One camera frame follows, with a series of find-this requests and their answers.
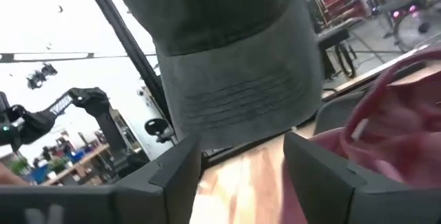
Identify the background wooden table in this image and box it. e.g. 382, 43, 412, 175
30, 143, 112, 187

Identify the black ceiling spotlight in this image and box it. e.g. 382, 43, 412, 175
26, 63, 59, 90

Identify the small green potted plant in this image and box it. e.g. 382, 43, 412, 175
48, 156, 70, 173
9, 157, 30, 175

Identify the black round clamp knob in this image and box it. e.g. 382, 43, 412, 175
144, 118, 175, 144

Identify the red baseball cap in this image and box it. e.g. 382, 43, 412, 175
280, 46, 441, 224

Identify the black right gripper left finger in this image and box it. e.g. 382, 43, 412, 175
0, 134, 203, 224

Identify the black ceiling light bar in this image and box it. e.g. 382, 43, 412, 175
0, 52, 94, 63

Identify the round floor fan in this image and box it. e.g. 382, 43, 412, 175
392, 7, 441, 52

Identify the black table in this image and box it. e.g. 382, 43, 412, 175
316, 17, 365, 80

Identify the black aluminium table frame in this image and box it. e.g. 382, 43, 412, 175
80, 0, 318, 170

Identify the dark grey baseball cap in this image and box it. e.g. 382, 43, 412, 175
115, 0, 325, 151

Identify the red storage rack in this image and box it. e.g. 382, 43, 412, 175
317, 0, 369, 27

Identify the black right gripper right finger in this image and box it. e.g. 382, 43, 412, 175
283, 130, 441, 224

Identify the person's forearm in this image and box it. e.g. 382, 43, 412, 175
0, 163, 29, 186

